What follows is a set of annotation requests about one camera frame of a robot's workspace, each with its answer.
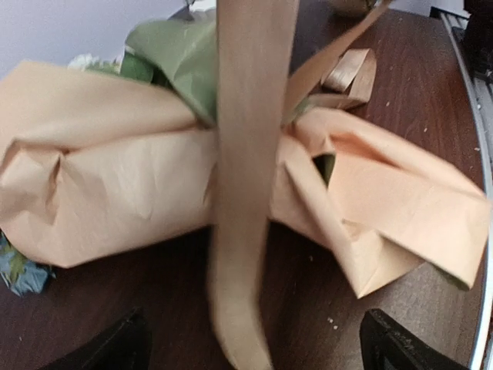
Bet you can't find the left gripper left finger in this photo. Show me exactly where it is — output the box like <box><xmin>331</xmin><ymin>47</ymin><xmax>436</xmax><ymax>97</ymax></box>
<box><xmin>43</xmin><ymin>308</ymin><xmax>153</xmax><ymax>370</ymax></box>

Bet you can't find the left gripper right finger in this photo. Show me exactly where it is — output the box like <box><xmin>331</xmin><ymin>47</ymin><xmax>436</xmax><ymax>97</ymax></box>
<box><xmin>361</xmin><ymin>308</ymin><xmax>466</xmax><ymax>370</ymax></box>

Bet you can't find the blue hydrangea fake flower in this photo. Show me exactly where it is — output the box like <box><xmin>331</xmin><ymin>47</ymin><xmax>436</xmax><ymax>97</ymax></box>
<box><xmin>1</xmin><ymin>232</ymin><xmax>55</xmax><ymax>297</ymax></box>

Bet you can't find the green and tan wrapping paper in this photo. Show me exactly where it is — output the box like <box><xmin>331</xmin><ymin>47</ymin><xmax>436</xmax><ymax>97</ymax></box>
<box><xmin>1</xmin><ymin>19</ymin><xmax>491</xmax><ymax>297</ymax></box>

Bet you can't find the beige ribbon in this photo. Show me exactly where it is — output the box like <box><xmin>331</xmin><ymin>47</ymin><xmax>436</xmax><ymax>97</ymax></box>
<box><xmin>208</xmin><ymin>1</ymin><xmax>388</xmax><ymax>369</ymax></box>

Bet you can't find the white fake flower bunch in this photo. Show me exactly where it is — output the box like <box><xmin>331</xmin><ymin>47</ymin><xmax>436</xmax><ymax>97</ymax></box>
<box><xmin>68</xmin><ymin>54</ymin><xmax>121</xmax><ymax>76</ymax></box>

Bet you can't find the front aluminium rail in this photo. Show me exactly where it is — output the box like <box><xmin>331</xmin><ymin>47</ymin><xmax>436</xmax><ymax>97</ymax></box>
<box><xmin>430</xmin><ymin>7</ymin><xmax>492</xmax><ymax>369</ymax></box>

